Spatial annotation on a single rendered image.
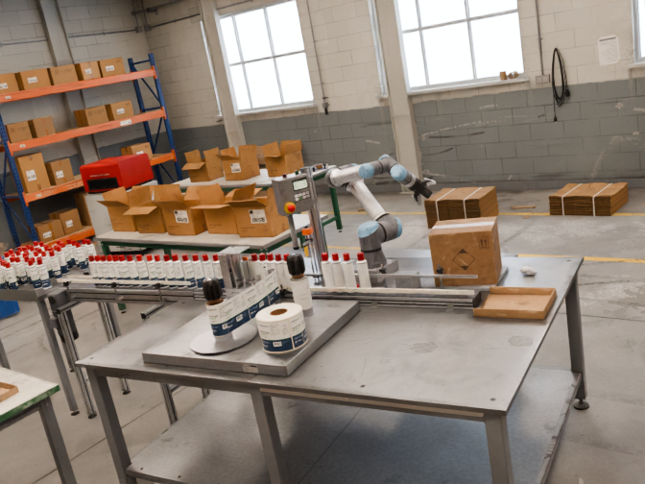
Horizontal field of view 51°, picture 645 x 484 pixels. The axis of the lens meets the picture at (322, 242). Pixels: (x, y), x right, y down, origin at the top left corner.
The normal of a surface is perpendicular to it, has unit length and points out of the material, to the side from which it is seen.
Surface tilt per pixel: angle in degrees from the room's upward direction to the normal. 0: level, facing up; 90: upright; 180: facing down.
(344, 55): 90
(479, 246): 90
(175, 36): 90
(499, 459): 90
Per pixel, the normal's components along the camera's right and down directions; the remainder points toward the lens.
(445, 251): -0.33, 0.31
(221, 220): -0.58, 0.32
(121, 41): 0.78, 0.03
